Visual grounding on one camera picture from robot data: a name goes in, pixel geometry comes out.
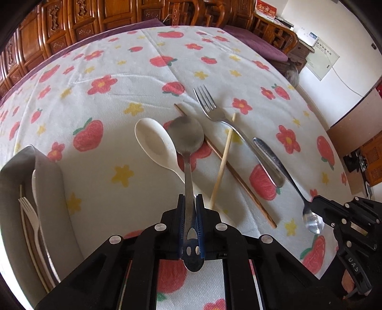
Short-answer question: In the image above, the cream plastic fork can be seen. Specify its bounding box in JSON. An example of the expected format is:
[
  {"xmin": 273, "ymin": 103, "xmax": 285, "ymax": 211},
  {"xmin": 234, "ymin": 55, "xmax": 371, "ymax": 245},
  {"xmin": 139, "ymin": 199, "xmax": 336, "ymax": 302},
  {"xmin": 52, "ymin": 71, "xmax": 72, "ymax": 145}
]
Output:
[{"xmin": 19, "ymin": 197, "xmax": 55, "ymax": 287}]

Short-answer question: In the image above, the large steel spoon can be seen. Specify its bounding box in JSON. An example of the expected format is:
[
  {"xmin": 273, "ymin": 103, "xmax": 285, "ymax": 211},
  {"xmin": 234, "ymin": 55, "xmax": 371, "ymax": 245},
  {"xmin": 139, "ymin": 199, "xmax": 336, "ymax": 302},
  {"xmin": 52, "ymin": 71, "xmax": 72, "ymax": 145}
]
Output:
[{"xmin": 168, "ymin": 116, "xmax": 205, "ymax": 273}]

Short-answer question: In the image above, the person right hand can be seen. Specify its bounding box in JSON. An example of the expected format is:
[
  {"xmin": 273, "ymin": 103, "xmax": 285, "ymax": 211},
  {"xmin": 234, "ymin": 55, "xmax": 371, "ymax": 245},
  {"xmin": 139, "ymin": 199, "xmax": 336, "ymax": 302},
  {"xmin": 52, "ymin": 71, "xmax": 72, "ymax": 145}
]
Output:
[{"xmin": 341, "ymin": 270, "xmax": 355, "ymax": 294}]

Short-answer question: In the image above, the small steel spoon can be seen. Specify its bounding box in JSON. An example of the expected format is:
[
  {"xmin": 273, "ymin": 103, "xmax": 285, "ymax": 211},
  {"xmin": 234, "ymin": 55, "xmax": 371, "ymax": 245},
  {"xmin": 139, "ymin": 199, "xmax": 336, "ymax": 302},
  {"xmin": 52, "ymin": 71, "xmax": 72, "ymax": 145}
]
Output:
[{"xmin": 253, "ymin": 138, "xmax": 324, "ymax": 234}]

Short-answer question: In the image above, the grey metal utensil tray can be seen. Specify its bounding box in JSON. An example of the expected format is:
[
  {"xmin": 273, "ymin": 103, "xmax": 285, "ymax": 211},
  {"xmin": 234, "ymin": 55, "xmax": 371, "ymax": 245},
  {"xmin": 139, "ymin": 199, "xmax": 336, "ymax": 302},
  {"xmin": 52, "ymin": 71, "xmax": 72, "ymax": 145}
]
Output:
[{"xmin": 1, "ymin": 145, "xmax": 84, "ymax": 307}]

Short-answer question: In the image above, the dark wooden chopstick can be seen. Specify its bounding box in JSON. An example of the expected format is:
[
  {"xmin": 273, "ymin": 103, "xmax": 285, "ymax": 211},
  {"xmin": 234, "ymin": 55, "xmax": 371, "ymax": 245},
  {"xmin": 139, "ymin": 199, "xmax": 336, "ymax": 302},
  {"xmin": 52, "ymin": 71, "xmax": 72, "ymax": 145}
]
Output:
[{"xmin": 190, "ymin": 121, "xmax": 277, "ymax": 229}]

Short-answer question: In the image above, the light bamboo chopstick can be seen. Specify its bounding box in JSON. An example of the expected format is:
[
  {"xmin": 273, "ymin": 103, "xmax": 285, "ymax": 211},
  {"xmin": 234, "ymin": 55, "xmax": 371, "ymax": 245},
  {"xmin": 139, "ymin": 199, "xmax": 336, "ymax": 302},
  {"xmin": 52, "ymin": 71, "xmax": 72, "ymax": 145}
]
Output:
[{"xmin": 210, "ymin": 129, "xmax": 233, "ymax": 209}]

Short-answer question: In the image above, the cream plastic spoon in tray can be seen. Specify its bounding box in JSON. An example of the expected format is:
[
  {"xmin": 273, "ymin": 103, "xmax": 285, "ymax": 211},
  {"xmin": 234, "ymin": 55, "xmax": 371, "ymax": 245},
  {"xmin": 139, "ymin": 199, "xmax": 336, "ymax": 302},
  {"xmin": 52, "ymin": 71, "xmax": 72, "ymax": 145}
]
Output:
[{"xmin": 31, "ymin": 170, "xmax": 38, "ymax": 207}]

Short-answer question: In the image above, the cream plastic spoon on table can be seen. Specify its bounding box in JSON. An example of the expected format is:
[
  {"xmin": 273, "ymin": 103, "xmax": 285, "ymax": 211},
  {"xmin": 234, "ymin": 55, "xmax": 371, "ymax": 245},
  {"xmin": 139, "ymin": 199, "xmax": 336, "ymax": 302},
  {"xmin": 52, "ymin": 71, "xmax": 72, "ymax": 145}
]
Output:
[{"xmin": 135, "ymin": 118, "xmax": 185, "ymax": 182}]

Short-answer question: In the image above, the grey furry pet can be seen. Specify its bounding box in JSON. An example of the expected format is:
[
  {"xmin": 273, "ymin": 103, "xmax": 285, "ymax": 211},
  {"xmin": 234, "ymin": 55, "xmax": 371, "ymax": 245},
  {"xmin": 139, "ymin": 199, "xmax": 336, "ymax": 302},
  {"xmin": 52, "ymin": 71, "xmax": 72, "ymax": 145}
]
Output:
[{"xmin": 283, "ymin": 63, "xmax": 299, "ymax": 88}]

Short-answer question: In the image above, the wooden side table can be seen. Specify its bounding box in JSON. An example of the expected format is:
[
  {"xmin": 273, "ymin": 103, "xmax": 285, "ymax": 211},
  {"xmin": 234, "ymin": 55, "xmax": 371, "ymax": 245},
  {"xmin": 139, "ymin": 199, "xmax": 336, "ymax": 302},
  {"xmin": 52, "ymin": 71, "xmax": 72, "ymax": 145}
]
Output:
[{"xmin": 288, "ymin": 40, "xmax": 315, "ymax": 72}]

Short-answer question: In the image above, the steel fork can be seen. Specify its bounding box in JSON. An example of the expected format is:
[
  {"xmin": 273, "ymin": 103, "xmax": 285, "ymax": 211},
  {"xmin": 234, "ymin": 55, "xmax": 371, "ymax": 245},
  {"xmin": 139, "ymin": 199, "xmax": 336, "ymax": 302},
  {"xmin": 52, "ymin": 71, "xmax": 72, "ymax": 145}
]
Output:
[{"xmin": 193, "ymin": 86, "xmax": 285, "ymax": 188}]

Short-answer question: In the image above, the purple armchair cushion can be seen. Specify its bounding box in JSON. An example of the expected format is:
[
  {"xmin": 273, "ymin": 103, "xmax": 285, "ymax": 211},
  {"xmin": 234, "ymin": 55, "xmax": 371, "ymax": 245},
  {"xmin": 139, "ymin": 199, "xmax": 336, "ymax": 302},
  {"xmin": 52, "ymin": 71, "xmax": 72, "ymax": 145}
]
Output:
[{"xmin": 223, "ymin": 25, "xmax": 288, "ymax": 62}]

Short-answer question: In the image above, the white device on table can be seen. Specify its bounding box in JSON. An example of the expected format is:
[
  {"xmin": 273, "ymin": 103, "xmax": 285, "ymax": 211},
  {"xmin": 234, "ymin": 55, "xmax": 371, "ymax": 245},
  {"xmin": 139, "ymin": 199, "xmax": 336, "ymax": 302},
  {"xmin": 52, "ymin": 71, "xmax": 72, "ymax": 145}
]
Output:
[{"xmin": 296, "ymin": 27, "xmax": 318, "ymax": 47}]

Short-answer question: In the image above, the red card on table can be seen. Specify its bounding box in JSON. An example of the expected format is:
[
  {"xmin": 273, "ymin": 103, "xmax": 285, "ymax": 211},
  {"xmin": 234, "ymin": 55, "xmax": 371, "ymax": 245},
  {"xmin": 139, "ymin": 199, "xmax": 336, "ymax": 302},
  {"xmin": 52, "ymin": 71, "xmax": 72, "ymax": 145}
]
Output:
[{"xmin": 255, "ymin": 0, "xmax": 277, "ymax": 19}]

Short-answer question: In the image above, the carved wooden armchair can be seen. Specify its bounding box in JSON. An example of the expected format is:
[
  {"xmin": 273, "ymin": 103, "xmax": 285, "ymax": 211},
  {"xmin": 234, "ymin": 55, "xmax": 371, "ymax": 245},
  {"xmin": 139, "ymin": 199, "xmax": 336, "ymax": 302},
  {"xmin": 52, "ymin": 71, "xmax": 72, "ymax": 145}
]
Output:
[{"xmin": 228, "ymin": 0, "xmax": 298, "ymax": 55}]

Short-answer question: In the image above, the carved wooden sofa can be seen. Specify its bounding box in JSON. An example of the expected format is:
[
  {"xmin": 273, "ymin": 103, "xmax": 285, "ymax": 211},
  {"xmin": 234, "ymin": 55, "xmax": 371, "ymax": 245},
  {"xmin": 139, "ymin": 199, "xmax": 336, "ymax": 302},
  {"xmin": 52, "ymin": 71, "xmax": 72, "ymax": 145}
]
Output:
[{"xmin": 1, "ymin": 0, "xmax": 231, "ymax": 97}]

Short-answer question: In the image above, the white wall panel board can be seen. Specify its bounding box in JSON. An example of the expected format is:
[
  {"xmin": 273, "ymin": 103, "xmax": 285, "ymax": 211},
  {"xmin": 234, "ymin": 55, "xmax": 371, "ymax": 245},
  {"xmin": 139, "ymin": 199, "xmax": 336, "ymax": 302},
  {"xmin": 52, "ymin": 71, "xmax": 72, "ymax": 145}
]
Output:
[{"xmin": 306, "ymin": 38, "xmax": 340, "ymax": 81}]

